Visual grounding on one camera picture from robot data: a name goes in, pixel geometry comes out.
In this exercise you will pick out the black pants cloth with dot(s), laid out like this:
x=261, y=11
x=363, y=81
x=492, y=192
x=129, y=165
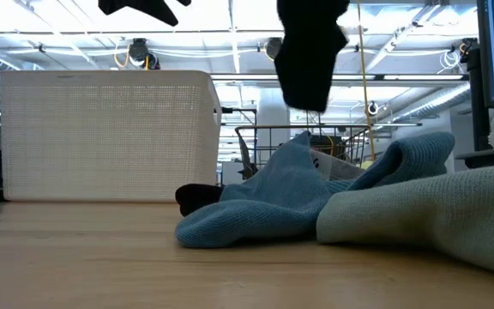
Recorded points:
x=309, y=60

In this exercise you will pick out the black sock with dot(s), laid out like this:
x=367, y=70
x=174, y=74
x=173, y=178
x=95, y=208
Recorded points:
x=197, y=197

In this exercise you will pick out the blue knitted cloth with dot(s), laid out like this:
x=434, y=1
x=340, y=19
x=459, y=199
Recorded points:
x=264, y=206

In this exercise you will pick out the yellow cloth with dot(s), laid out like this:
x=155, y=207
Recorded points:
x=367, y=164

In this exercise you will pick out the pale green knitted cloth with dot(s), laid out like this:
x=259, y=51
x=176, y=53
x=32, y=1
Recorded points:
x=423, y=214

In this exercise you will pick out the white perforated plastic bin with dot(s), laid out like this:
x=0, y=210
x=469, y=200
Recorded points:
x=101, y=141

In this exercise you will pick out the small black ceiling reel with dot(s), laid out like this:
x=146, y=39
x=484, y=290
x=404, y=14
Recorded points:
x=372, y=108

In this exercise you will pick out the grey paper label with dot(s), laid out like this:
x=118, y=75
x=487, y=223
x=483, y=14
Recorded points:
x=337, y=169

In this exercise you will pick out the long ceiling light bar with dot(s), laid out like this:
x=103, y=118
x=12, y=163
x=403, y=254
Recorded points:
x=401, y=77

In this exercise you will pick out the black monitor pole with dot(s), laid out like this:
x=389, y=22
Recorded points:
x=480, y=107

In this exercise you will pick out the grey computer cart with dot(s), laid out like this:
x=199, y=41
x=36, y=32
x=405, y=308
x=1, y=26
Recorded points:
x=483, y=158

